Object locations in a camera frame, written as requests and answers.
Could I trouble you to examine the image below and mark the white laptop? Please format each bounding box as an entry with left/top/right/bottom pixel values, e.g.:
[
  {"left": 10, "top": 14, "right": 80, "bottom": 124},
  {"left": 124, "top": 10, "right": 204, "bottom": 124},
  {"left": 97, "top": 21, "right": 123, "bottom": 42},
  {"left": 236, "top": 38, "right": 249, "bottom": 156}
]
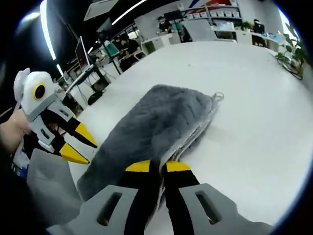
[{"left": 64, "top": 36, "right": 95, "bottom": 94}]

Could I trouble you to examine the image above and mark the green board on stand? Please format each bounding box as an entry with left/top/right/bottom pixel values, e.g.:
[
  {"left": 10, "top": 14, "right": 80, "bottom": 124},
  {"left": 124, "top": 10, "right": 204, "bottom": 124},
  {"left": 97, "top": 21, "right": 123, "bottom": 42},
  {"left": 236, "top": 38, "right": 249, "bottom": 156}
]
[{"left": 104, "top": 40, "right": 122, "bottom": 75}]

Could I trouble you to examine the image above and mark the grey towel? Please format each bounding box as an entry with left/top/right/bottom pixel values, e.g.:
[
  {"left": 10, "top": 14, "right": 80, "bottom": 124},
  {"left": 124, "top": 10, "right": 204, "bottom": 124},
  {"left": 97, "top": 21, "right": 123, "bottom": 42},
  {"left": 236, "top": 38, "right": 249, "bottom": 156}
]
[{"left": 77, "top": 84, "right": 225, "bottom": 216}]

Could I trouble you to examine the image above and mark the shelf of white bins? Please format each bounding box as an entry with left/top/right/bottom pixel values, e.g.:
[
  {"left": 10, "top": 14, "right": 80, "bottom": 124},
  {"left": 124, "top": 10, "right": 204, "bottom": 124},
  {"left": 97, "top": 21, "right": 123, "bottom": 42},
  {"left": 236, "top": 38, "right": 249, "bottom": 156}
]
[{"left": 182, "top": 4, "right": 242, "bottom": 21}]

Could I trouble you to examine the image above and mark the person's left hand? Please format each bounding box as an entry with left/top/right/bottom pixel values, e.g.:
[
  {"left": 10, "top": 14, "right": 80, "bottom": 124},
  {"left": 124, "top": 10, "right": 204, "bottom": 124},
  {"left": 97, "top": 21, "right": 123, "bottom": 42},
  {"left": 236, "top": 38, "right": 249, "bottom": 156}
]
[{"left": 0, "top": 109, "right": 32, "bottom": 154}]

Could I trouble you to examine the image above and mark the ceiling light strip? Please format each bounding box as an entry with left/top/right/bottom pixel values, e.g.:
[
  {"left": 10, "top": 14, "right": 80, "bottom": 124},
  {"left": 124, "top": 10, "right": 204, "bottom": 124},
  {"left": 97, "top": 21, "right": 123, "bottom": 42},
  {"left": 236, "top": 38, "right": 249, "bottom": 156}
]
[
  {"left": 40, "top": 0, "right": 57, "bottom": 61},
  {"left": 111, "top": 0, "right": 147, "bottom": 25}
]

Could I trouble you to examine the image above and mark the white office desk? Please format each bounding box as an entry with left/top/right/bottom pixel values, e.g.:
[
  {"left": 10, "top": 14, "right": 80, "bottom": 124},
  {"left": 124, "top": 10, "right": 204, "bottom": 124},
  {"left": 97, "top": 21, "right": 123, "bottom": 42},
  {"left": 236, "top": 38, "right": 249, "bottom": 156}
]
[{"left": 212, "top": 23, "right": 284, "bottom": 51}]

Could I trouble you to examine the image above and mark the white cabinet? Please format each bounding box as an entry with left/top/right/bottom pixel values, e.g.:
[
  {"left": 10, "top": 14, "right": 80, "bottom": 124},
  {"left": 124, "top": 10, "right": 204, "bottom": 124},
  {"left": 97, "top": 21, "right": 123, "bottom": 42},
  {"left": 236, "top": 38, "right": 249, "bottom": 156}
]
[{"left": 140, "top": 34, "right": 172, "bottom": 54}]

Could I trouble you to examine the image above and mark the grey chair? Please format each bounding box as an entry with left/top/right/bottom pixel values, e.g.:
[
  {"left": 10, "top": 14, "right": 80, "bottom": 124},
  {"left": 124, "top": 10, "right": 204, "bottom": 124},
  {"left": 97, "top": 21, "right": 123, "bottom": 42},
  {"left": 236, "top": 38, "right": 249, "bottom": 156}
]
[{"left": 26, "top": 148, "right": 83, "bottom": 221}]

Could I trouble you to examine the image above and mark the large potted green plant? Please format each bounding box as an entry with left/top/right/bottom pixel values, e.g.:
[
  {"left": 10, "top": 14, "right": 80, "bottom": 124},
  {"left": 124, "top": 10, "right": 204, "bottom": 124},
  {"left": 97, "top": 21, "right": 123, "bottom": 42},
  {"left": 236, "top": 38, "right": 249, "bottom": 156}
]
[{"left": 275, "top": 22, "right": 311, "bottom": 80}]

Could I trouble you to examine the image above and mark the small green plant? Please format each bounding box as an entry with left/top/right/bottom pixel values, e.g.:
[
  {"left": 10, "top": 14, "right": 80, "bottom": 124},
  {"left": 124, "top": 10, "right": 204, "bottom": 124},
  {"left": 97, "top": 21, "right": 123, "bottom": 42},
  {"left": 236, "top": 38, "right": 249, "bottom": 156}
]
[{"left": 233, "top": 21, "right": 254, "bottom": 31}]

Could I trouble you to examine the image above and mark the black laptop stand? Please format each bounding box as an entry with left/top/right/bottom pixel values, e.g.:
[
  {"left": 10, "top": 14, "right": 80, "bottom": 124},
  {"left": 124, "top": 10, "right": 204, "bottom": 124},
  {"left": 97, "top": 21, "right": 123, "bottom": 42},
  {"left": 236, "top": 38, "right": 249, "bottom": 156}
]
[{"left": 91, "top": 66, "right": 111, "bottom": 88}]

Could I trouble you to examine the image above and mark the dark round object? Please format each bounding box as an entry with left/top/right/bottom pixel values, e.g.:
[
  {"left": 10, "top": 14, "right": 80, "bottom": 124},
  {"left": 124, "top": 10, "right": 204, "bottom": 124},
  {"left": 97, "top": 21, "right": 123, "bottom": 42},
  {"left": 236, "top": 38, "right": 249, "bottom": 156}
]
[{"left": 87, "top": 92, "right": 105, "bottom": 106}]

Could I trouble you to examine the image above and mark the ceiling vent panel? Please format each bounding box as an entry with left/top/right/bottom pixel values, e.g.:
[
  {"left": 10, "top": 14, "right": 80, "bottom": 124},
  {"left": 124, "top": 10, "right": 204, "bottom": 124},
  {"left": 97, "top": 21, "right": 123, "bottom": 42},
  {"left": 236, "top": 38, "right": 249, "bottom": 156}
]
[{"left": 83, "top": 0, "right": 120, "bottom": 22}]

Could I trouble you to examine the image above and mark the person's dark clothing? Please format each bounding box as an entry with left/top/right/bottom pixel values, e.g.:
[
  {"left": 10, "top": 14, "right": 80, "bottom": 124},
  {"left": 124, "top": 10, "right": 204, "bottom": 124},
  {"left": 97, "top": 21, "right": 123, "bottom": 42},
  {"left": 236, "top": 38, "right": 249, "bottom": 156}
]
[{"left": 0, "top": 144, "right": 49, "bottom": 235}]

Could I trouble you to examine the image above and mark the black monitor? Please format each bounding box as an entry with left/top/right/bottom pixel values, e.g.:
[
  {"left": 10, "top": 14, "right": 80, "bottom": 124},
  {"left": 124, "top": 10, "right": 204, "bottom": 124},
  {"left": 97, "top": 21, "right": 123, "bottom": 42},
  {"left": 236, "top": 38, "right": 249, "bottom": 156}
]
[{"left": 163, "top": 10, "right": 183, "bottom": 22}]

